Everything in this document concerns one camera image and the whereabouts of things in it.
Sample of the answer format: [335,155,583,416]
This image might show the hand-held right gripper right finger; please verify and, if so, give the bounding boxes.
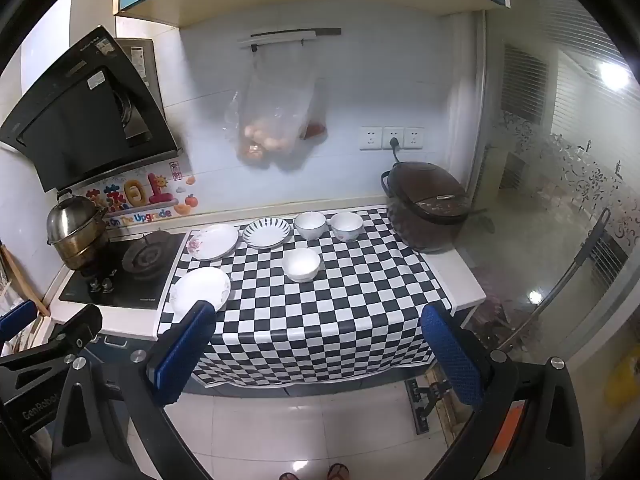
[420,304,592,480]

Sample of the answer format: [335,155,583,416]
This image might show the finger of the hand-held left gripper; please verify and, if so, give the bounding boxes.
[0,301,39,344]
[29,304,104,377]

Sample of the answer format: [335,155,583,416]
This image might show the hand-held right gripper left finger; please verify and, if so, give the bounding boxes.
[47,300,218,480]

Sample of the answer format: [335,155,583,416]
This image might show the red rimmed cup bottom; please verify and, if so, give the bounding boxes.
[170,266,232,318]

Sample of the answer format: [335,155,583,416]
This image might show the pink floral plate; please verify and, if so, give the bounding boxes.
[186,223,240,262]

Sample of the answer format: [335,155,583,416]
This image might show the striped plate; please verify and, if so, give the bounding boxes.
[242,217,291,250]

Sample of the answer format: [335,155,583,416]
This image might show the plain white bowl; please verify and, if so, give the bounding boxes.
[281,248,321,282]

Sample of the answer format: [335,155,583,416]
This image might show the white plate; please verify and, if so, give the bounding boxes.
[329,211,364,242]

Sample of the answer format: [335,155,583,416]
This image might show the dark rimmed white bowl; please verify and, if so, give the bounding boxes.
[293,211,328,241]

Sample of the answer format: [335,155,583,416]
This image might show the wooden board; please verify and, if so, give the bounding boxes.
[0,242,51,318]

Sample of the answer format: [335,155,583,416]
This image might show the black gas stove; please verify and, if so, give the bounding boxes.
[59,231,188,309]

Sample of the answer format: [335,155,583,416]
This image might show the steel steamer pot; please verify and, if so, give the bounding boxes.
[46,189,110,271]

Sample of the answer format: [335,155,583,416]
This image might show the black white checkered cloth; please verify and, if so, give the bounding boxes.
[156,207,458,388]

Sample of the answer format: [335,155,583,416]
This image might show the orange objects at edge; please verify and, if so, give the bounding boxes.
[82,160,201,226]

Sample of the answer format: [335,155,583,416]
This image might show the dark brown rice cooker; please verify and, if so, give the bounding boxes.
[381,161,488,253]

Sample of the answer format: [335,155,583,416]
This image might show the yellow container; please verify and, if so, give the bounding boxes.
[602,360,638,408]

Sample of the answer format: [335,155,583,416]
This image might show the patterned glass sliding door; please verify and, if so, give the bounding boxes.
[450,10,640,361]

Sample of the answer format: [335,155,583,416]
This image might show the black range hood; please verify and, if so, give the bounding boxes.
[0,25,183,193]

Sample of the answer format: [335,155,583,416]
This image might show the large clear plastic bag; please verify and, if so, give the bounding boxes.
[222,42,321,171]

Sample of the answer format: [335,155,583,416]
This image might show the small clear plastic bag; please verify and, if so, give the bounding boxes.
[299,85,328,142]

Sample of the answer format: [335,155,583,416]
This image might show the wall hook rail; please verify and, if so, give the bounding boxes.
[237,27,342,51]

